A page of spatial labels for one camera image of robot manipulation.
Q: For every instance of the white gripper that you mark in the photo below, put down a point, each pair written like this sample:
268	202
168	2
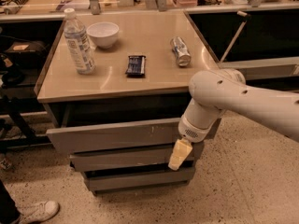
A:
192	131

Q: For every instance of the grey top drawer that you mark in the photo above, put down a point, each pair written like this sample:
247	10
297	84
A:
70	140

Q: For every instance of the grey drawer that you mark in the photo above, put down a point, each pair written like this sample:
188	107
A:
70	140
138	177
129	157

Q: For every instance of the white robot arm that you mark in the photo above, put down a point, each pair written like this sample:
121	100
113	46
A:
215	91

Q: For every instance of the grey middle drawer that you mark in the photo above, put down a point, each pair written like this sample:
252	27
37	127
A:
129	157

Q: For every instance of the grey drawer cabinet with tabletop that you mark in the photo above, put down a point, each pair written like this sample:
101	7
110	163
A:
108	95

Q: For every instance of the grey bottom drawer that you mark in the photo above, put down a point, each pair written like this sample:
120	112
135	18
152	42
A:
138	177

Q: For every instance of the silver drink can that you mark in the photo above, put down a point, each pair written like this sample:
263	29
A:
180	49

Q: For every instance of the dark blue snack packet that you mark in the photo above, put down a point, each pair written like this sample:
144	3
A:
136	65

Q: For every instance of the white stick with black tip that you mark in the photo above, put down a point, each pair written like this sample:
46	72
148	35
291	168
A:
245	17

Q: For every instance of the white ceramic bowl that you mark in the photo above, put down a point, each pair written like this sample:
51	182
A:
103	34

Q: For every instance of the white sneaker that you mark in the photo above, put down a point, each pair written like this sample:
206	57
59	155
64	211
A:
38	212

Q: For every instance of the clear plastic water bottle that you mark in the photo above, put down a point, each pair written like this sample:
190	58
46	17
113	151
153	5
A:
78	42

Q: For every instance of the dark trouser leg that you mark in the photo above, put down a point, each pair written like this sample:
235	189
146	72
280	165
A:
9	214

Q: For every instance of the black bag on shelf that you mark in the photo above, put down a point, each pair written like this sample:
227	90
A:
29	49

